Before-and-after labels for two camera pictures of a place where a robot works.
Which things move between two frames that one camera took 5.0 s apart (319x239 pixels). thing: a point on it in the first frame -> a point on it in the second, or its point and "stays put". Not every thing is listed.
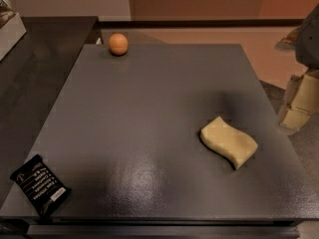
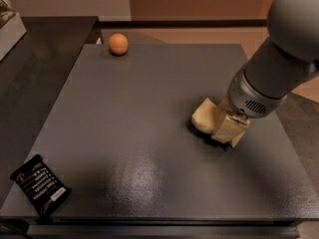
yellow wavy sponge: x=236 y=144 -> x=205 y=116
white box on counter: x=10 y=35 stays put
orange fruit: x=118 y=44 stays put
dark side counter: x=32 y=73 stays put
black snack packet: x=40 y=185 stays put
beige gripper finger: x=302 y=100 -> x=224 y=110
